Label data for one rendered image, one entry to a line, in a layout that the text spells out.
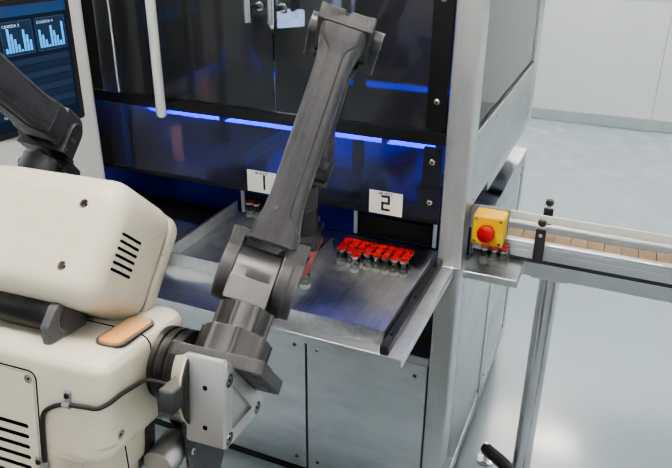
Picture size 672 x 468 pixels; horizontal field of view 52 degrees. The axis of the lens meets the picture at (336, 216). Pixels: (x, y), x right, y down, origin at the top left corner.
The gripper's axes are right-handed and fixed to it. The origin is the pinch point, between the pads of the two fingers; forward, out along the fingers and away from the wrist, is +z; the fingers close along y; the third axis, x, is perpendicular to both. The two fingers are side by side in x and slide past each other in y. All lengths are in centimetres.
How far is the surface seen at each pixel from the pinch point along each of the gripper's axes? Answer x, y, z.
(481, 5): -32, 24, -52
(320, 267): 0.2, 17.8, 9.3
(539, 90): -100, 479, 79
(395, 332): -20.4, -9.1, 7.1
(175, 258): 34.5, 12.3, 7.4
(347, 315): -9.6, -2.0, 9.0
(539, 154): -94, 379, 102
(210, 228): 32.9, 32.2, 8.8
